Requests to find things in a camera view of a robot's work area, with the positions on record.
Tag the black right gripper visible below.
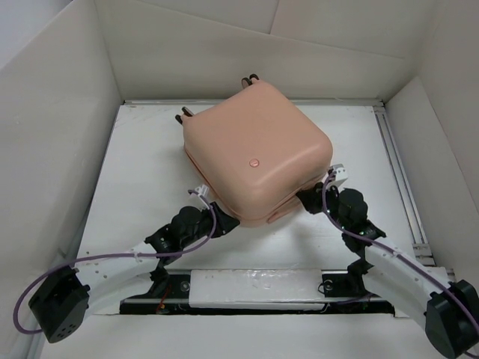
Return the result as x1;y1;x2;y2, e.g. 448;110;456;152
295;179;349;231

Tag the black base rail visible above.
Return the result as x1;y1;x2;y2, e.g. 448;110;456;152
119;269;397;316

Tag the pink hard-shell suitcase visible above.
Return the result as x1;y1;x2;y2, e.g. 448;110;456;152
175;74;333;227

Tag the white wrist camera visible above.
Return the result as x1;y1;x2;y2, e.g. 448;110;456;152
188;184;210;206
328;164;348;187

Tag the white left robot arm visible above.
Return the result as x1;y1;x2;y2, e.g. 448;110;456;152
28;202;240;343

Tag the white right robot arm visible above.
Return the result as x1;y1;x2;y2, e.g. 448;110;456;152
296;182;478;358

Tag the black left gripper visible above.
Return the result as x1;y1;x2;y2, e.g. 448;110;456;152
180;201;238;248

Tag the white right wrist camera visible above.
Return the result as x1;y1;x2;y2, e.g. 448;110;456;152
328;164;348;187

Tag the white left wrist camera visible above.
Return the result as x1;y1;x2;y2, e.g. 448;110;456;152
188;184;210;206

